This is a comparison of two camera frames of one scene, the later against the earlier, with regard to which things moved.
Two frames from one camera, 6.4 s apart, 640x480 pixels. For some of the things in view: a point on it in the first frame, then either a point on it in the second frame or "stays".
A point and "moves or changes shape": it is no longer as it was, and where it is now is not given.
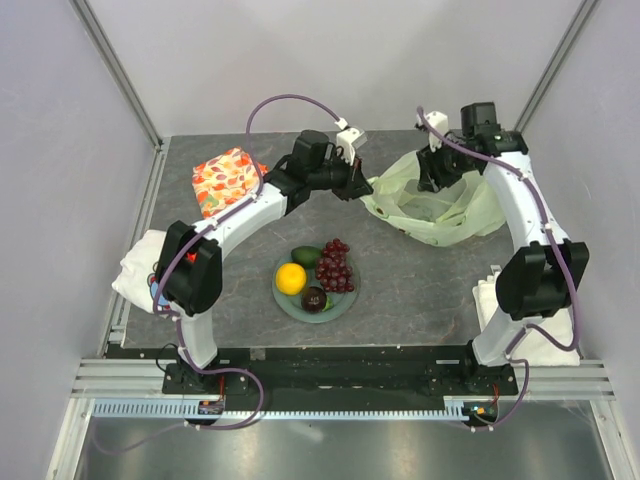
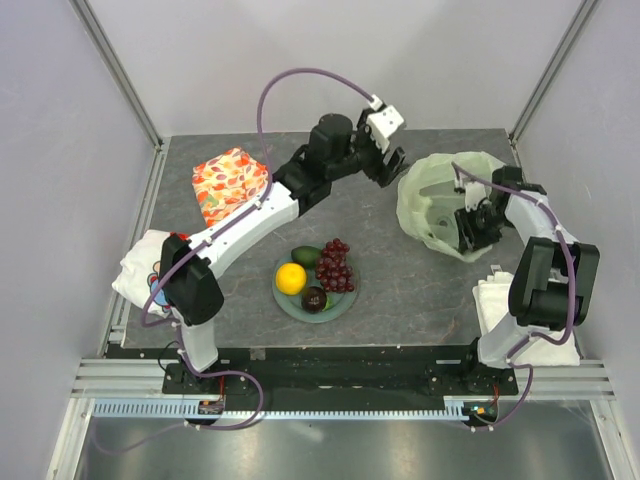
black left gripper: [356, 184] → [382, 174]
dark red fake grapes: [333, 269] stays
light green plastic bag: [452, 216] moves or changes shape
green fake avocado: [306, 255] stays
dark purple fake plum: [314, 299] stays
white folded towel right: [535, 349] stays
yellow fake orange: [290, 279] stays
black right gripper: [432, 178] → [469, 238]
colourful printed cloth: [163, 303] stays
